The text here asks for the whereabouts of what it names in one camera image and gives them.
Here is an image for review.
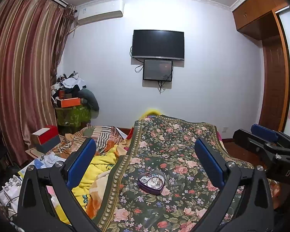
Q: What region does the yellow fleece blanket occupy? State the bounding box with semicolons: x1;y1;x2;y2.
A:
55;108;162;225

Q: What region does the dark grey box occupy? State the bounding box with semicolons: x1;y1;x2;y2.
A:
36;135;61;154

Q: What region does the red and white box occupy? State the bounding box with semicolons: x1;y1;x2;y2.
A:
31;125;59;145

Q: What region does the green patterned storage box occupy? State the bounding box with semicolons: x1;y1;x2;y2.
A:
55;105;91;127

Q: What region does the striped patchwork quilt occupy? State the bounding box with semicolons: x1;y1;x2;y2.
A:
52;126;131;159

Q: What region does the floral dark green blanket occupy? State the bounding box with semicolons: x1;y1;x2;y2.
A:
92;115;274;232

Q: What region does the purple heart-shaped tin box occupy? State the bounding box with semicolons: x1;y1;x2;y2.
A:
138;170;166;195

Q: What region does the orange shoe box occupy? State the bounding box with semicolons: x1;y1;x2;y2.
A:
57;97;81;108

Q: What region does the dark grey clothing bundle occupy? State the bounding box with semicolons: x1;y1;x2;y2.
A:
77;89;99;112

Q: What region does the brown wooden wardrobe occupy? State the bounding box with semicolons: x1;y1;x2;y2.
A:
231;0;290;131

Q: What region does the red striped curtain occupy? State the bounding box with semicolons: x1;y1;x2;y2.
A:
0;0;75;165

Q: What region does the small black wall monitor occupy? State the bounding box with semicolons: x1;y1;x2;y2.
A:
143;59;173;82

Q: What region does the black wall television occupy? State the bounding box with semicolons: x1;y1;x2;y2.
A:
131;29;185;61

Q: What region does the white wall air conditioner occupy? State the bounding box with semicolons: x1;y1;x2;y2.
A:
77;0;124;26

